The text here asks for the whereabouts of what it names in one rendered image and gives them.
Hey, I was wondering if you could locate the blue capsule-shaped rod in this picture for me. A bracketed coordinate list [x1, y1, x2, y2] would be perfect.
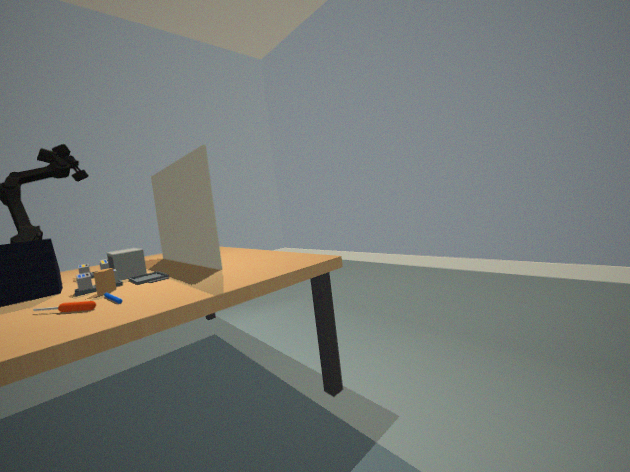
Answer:
[104, 292, 123, 303]

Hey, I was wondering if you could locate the orange-handled screwdriver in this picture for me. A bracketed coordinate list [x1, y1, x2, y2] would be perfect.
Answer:
[33, 301, 96, 312]

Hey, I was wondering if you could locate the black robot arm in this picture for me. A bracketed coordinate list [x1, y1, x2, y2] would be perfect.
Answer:
[0, 149, 79, 244]

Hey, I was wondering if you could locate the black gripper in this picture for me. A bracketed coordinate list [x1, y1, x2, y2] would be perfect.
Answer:
[52, 144, 88, 182]

